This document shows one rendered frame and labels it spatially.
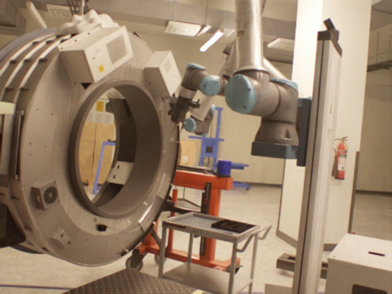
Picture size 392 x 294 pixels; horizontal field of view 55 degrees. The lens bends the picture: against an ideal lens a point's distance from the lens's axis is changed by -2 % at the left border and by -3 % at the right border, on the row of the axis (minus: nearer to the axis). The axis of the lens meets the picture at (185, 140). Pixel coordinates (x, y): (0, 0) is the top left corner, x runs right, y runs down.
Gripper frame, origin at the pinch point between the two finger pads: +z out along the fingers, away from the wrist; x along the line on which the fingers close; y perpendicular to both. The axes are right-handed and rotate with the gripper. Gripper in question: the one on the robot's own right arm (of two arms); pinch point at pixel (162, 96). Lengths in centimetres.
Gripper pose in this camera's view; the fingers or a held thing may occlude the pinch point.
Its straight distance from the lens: 261.0
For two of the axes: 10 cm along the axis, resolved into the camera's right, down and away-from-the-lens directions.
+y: -1.1, 6.6, 7.4
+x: 2.2, -7.1, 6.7
